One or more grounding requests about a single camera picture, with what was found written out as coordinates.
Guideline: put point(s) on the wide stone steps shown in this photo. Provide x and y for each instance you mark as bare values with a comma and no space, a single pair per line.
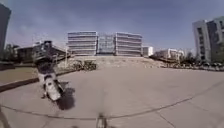
116,61

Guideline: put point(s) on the large white striped building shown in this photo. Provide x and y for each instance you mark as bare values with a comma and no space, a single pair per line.
106,43

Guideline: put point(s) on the row of parked bicycles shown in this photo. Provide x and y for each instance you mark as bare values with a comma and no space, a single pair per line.
85,65

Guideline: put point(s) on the grey concrete plaza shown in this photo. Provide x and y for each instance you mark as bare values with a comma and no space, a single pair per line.
133,93

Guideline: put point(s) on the small white building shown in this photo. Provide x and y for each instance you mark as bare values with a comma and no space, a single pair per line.
147,51

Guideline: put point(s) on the robot's own part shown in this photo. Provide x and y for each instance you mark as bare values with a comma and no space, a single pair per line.
101,121

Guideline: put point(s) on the low white building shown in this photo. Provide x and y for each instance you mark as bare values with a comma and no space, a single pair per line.
170,53

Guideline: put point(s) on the person on scooter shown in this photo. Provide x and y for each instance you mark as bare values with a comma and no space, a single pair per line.
48,80

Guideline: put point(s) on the low dark building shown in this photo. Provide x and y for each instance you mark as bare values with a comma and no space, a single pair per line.
40,51

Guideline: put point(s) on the row of parked vehicles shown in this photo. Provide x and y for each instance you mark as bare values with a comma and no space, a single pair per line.
196,65

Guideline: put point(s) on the dark kerb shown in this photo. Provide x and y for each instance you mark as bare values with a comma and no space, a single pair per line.
20,83

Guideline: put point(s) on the tall white grey building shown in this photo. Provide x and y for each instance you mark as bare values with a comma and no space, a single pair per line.
209,38

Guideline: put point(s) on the dark tall building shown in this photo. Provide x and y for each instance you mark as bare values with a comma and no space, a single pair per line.
3,30

